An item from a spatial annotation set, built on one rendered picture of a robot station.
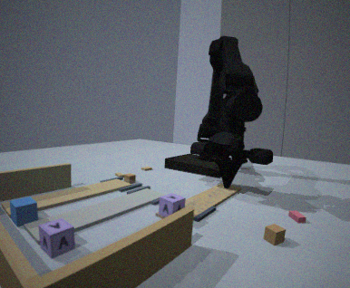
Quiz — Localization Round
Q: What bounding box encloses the tan speckled strip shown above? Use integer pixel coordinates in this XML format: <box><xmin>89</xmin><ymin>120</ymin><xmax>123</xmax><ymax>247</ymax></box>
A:
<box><xmin>190</xmin><ymin>183</ymin><xmax>242</xmax><ymax>220</ymax></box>

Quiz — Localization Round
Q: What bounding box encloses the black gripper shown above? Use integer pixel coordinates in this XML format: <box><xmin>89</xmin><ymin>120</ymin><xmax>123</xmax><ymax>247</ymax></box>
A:
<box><xmin>190</xmin><ymin>121</ymin><xmax>273</xmax><ymax>188</ymax></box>

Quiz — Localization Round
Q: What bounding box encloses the small red block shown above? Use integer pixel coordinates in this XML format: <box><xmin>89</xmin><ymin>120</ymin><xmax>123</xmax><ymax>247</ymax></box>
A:
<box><xmin>288</xmin><ymin>211</ymin><xmax>306</xmax><ymax>224</ymax></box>

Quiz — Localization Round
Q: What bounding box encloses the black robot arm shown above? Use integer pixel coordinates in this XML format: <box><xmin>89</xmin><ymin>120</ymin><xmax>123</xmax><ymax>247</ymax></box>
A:
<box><xmin>195</xmin><ymin>36</ymin><xmax>263</xmax><ymax>162</ymax></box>

